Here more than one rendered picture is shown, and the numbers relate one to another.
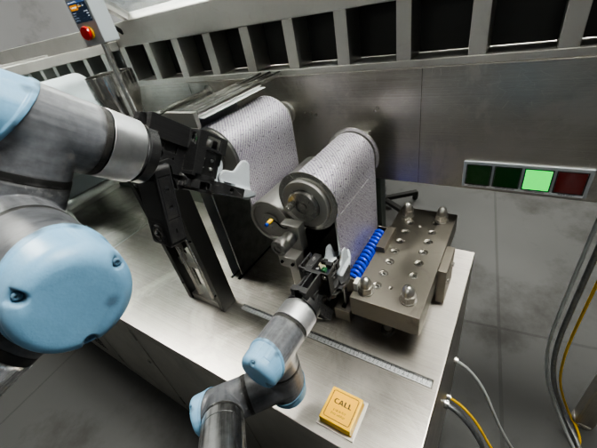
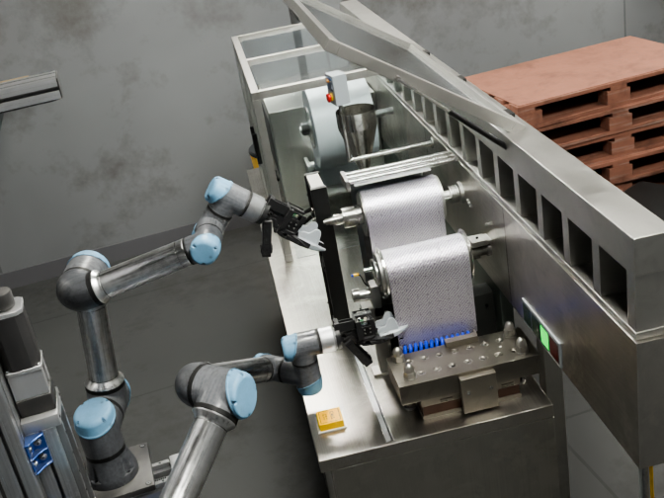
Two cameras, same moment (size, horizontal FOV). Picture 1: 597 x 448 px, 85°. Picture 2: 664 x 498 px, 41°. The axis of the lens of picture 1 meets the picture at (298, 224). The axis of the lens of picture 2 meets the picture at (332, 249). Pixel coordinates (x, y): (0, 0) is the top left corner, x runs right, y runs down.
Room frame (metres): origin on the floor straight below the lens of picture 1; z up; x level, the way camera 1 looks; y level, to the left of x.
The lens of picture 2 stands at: (-1.04, -1.58, 2.39)
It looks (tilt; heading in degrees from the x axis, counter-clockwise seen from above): 25 degrees down; 46
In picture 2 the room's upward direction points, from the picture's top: 10 degrees counter-clockwise
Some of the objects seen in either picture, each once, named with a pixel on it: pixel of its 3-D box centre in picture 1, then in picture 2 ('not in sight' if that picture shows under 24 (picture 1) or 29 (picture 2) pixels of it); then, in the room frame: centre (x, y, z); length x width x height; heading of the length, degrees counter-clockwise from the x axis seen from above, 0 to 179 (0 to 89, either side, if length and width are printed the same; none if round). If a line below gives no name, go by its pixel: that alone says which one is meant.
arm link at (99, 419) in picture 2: not in sight; (98, 426); (-0.10, 0.50, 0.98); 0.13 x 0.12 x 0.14; 43
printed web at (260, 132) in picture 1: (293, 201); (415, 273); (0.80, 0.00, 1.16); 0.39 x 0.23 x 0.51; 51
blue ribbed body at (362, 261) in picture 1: (368, 253); (438, 343); (0.66, -0.17, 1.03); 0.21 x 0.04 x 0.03; 141
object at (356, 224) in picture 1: (359, 223); (435, 312); (0.68, -0.15, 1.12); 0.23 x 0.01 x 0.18; 141
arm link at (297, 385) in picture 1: (276, 381); (302, 373); (0.37, 0.11, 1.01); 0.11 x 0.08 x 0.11; 102
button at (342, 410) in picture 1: (341, 410); (330, 419); (0.33, -0.01, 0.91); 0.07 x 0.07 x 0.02; 51
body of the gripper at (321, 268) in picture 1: (314, 285); (355, 330); (0.49, -0.01, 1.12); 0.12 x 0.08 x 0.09; 142
